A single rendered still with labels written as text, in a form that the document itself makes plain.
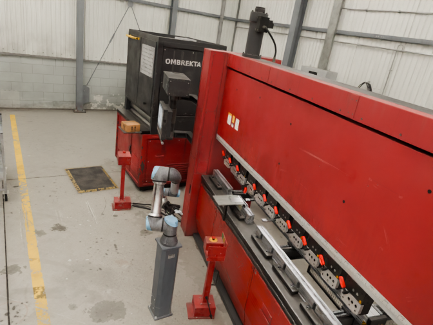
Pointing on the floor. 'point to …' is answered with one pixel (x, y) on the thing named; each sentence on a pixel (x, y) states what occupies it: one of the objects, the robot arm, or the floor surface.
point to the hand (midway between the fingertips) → (180, 218)
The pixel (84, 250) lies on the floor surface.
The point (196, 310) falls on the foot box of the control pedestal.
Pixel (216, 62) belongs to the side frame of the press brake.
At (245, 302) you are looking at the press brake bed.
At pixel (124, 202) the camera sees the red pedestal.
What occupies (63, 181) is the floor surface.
